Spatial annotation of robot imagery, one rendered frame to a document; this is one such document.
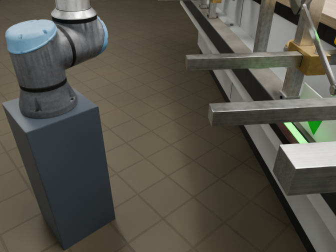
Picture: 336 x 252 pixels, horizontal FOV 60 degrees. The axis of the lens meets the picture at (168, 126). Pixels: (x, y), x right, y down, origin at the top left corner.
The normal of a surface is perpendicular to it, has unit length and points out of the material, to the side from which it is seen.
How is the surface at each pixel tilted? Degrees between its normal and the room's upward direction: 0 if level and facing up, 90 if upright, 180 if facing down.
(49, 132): 90
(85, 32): 93
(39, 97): 70
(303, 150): 0
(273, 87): 0
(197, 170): 0
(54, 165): 90
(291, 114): 90
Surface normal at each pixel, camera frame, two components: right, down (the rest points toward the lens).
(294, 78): 0.10, 0.55
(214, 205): 0.00, -0.83
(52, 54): 0.85, 0.29
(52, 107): 0.45, 0.18
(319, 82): -1.00, 0.05
